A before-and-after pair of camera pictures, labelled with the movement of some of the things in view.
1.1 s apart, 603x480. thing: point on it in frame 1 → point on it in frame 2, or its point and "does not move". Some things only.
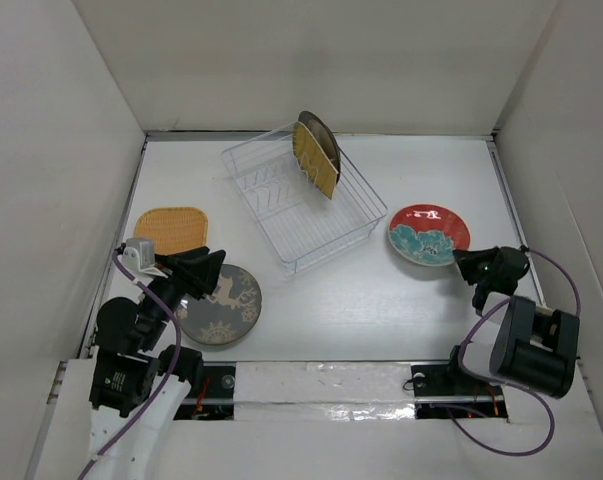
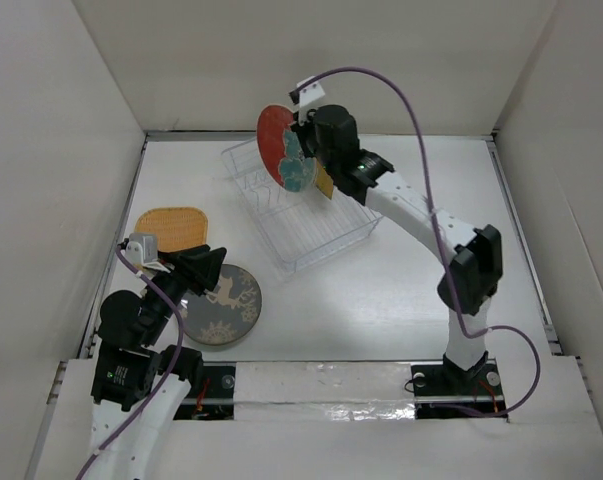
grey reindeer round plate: x=225 y=315 does not move
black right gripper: x=466 y=260 → x=304 y=124
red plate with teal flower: x=427 y=234 → x=281 y=150
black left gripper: x=189 y=264 does not move
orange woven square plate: x=173 y=229 does not move
